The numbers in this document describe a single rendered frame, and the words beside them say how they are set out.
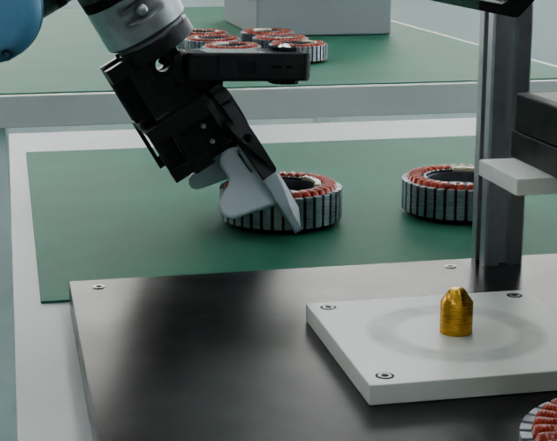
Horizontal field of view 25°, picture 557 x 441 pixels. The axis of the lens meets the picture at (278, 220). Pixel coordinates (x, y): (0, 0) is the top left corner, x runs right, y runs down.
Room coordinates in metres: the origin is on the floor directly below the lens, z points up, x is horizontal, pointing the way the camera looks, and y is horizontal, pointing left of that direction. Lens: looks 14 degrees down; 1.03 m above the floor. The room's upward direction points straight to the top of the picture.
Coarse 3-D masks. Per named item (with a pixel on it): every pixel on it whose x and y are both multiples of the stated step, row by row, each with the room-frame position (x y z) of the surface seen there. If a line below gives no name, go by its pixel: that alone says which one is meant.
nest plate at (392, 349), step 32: (320, 320) 0.75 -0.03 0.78; (352, 320) 0.75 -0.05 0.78; (384, 320) 0.75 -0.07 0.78; (416, 320) 0.75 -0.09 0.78; (480, 320) 0.75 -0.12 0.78; (512, 320) 0.75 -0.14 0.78; (544, 320) 0.75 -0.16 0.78; (352, 352) 0.69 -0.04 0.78; (384, 352) 0.69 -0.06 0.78; (416, 352) 0.69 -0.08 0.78; (448, 352) 0.69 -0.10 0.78; (480, 352) 0.69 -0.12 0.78; (512, 352) 0.69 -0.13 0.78; (544, 352) 0.69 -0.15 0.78; (384, 384) 0.64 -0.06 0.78; (416, 384) 0.64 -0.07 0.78; (448, 384) 0.65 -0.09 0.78; (480, 384) 0.65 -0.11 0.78; (512, 384) 0.65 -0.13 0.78; (544, 384) 0.66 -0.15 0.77
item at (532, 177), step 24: (528, 96) 0.75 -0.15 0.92; (552, 96) 0.74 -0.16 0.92; (528, 120) 0.75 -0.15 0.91; (552, 120) 0.71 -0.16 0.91; (528, 144) 0.74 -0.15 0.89; (552, 144) 0.71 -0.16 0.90; (480, 168) 0.76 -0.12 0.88; (504, 168) 0.73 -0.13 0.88; (528, 168) 0.73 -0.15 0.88; (552, 168) 0.71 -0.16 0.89; (528, 192) 0.70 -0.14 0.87; (552, 192) 0.71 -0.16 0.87
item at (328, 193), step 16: (288, 176) 1.17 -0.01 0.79; (304, 176) 1.16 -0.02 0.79; (320, 176) 1.16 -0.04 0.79; (304, 192) 1.09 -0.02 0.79; (320, 192) 1.10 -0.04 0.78; (336, 192) 1.11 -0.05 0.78; (272, 208) 1.09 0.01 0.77; (304, 208) 1.09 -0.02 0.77; (320, 208) 1.10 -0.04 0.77; (336, 208) 1.11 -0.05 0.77; (240, 224) 1.10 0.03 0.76; (256, 224) 1.09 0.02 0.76; (272, 224) 1.09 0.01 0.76; (288, 224) 1.08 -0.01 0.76; (304, 224) 1.09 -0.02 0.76; (320, 224) 1.10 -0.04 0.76
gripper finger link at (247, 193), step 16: (224, 160) 1.08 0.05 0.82; (240, 160) 1.08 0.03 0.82; (240, 176) 1.07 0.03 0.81; (256, 176) 1.07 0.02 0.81; (272, 176) 1.06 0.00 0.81; (224, 192) 1.07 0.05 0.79; (240, 192) 1.07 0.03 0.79; (256, 192) 1.07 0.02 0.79; (272, 192) 1.06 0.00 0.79; (288, 192) 1.07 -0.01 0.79; (224, 208) 1.06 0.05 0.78; (240, 208) 1.06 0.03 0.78; (256, 208) 1.06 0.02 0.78; (288, 208) 1.06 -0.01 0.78
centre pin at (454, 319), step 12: (456, 288) 0.73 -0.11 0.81; (444, 300) 0.72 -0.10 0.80; (456, 300) 0.72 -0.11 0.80; (468, 300) 0.72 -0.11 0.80; (444, 312) 0.72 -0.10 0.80; (456, 312) 0.72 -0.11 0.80; (468, 312) 0.72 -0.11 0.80; (444, 324) 0.72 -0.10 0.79; (456, 324) 0.72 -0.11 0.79; (468, 324) 0.72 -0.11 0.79; (456, 336) 0.72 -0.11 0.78
